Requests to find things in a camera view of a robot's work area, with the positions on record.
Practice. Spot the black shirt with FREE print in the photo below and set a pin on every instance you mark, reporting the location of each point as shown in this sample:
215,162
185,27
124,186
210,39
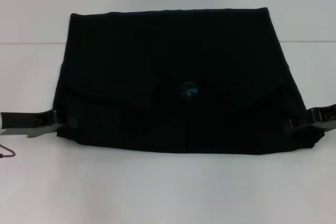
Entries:
168,77

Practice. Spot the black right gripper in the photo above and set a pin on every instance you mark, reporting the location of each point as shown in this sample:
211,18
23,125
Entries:
324,120

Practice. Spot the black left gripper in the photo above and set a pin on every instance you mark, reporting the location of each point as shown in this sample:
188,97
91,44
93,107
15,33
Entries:
26,124

